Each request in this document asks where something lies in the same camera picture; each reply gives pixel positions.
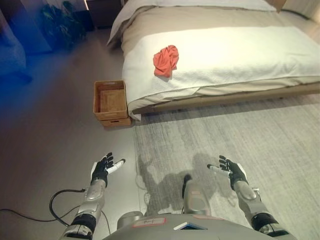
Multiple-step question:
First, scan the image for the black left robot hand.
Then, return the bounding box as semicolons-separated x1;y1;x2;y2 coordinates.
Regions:
90;152;127;189

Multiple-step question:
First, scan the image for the crumpled red garment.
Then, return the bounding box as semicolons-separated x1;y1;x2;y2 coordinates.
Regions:
153;44;180;78

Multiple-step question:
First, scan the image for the silver robot leg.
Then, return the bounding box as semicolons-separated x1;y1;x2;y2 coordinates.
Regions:
181;174;212;216

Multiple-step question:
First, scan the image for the bed with beige frame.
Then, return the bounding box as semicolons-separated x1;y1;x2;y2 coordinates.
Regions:
106;0;320;122

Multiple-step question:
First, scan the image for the white bed blanket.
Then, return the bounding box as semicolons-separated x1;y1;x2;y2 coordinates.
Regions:
121;25;320;122

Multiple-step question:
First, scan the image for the dark wooden nightstand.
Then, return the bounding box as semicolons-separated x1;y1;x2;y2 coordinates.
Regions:
86;0;139;30

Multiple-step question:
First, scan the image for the grey robot torso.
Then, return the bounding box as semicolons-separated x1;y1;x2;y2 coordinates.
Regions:
93;211;298;240

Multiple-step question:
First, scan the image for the wooden crate with handle slot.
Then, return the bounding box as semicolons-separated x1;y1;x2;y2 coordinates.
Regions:
100;116;132;128

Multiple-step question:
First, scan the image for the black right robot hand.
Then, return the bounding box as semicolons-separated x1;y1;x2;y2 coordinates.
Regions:
206;155;249;192

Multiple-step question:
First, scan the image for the black cable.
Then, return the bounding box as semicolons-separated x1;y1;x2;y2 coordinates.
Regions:
0;188;87;227

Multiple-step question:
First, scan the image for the green potted plant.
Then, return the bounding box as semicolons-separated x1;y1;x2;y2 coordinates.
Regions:
39;0;88;50

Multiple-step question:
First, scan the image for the grey floor rug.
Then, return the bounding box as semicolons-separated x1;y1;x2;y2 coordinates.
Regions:
131;94;320;240

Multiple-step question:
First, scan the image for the beige duvet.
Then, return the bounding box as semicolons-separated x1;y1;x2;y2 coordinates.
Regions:
106;4;313;55

